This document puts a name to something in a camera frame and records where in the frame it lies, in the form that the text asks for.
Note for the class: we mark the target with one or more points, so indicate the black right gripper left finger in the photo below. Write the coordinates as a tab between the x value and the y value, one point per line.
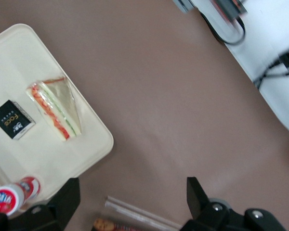
65	202

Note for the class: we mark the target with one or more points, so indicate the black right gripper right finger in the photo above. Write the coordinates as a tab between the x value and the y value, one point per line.
200	202

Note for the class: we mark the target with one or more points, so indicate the pale triangle sandwich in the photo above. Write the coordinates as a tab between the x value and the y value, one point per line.
55	108

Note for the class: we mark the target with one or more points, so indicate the beige plastic tray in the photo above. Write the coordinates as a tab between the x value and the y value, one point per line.
19	72

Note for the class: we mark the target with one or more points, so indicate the red plaid cookie box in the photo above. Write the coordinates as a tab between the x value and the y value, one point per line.
110	226

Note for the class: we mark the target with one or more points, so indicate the red cap yogurt bottle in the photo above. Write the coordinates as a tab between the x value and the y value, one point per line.
7	197

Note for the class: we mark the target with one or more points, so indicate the clear acrylic stepped stand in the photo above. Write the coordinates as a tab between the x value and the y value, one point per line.
139	213

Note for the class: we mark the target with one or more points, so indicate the black box with gold print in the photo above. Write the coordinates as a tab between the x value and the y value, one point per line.
12	120

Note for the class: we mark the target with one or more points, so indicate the grey and black floor device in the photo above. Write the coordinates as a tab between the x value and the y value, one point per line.
228	9

